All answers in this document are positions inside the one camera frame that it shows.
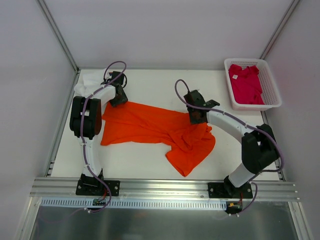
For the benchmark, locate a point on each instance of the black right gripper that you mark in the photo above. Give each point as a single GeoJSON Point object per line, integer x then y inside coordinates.
{"type": "Point", "coordinates": [196, 116]}

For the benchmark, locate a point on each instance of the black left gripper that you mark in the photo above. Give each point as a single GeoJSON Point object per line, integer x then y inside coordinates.
{"type": "Point", "coordinates": [119, 97]}

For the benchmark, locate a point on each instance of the orange t-shirt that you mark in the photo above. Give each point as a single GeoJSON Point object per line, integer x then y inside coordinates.
{"type": "Point", "coordinates": [134, 122]}

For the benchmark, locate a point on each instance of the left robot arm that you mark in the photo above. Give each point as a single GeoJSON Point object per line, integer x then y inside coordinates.
{"type": "Point", "coordinates": [86, 114]}

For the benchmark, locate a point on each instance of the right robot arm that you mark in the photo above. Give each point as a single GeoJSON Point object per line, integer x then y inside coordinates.
{"type": "Point", "coordinates": [258, 146]}

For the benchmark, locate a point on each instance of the white folded t-shirt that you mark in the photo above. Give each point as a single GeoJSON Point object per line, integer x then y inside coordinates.
{"type": "Point", "coordinates": [90, 82]}

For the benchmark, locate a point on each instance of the magenta t-shirt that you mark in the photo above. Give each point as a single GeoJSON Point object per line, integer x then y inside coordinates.
{"type": "Point", "coordinates": [246, 86]}

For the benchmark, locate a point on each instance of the white plastic basket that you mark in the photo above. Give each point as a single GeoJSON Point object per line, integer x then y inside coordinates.
{"type": "Point", "coordinates": [270, 95]}

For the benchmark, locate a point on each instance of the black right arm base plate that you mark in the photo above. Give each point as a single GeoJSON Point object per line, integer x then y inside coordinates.
{"type": "Point", "coordinates": [219, 190]}

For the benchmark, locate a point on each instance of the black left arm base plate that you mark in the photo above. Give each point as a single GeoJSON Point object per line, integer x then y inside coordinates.
{"type": "Point", "coordinates": [93, 187]}

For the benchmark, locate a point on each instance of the white slotted cable duct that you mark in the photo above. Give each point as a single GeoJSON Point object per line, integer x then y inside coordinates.
{"type": "Point", "coordinates": [215, 205]}

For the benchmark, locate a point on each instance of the aluminium mounting rail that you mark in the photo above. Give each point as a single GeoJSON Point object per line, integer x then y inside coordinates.
{"type": "Point", "coordinates": [156, 189]}

